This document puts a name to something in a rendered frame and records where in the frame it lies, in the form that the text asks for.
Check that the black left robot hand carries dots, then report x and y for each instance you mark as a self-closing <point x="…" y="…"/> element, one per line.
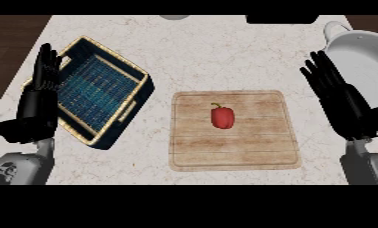
<point x="36" y="105"/>

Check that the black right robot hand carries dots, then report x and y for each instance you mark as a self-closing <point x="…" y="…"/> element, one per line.
<point x="345" y="105"/>

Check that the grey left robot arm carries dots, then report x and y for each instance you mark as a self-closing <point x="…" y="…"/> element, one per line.
<point x="25" y="163"/>

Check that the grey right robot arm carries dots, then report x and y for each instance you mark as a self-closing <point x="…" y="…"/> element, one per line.
<point x="360" y="163"/>

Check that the wooden cutting board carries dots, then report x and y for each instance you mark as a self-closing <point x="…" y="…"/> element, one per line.
<point x="234" y="131"/>

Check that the red bell pepper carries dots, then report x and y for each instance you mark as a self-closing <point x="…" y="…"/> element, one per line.
<point x="222" y="116"/>

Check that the dark blue woven basket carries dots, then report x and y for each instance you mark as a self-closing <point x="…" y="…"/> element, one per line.
<point x="97" y="92"/>

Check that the black appliance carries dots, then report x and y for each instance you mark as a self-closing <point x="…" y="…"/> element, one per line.
<point x="281" y="19"/>

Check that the grey round object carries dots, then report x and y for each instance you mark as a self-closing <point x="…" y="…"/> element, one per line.
<point x="175" y="17"/>

